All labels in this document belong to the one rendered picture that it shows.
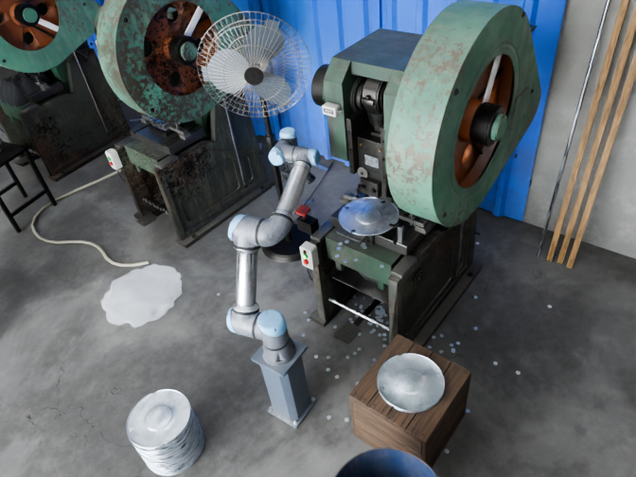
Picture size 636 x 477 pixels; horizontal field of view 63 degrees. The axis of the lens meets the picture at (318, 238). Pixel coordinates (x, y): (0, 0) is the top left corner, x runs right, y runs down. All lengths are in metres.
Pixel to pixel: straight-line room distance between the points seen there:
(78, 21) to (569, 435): 4.38
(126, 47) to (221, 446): 2.04
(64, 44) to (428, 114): 3.55
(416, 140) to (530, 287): 1.77
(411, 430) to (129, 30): 2.31
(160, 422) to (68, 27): 3.26
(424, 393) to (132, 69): 2.15
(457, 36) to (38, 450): 2.68
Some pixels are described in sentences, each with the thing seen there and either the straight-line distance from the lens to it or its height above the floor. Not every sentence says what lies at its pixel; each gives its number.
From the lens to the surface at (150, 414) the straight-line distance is 2.61.
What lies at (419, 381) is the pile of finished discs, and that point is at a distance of 2.36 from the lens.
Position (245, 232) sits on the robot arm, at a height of 1.02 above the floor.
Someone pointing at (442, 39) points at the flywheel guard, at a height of 1.70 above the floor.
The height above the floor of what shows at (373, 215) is 0.79.
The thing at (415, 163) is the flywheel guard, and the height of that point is 1.37.
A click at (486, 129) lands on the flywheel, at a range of 2.00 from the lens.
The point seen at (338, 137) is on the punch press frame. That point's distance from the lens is 2.34.
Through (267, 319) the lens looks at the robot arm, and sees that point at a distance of 2.22.
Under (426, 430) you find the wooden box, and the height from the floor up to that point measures 0.35.
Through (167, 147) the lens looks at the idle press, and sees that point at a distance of 3.53.
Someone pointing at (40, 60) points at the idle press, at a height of 1.01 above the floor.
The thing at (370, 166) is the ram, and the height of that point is 1.04.
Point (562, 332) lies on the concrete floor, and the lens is 3.13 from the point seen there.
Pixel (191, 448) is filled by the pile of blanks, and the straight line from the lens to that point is 2.65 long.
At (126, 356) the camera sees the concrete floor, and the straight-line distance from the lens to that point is 3.25.
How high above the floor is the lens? 2.33
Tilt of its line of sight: 41 degrees down
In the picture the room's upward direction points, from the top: 8 degrees counter-clockwise
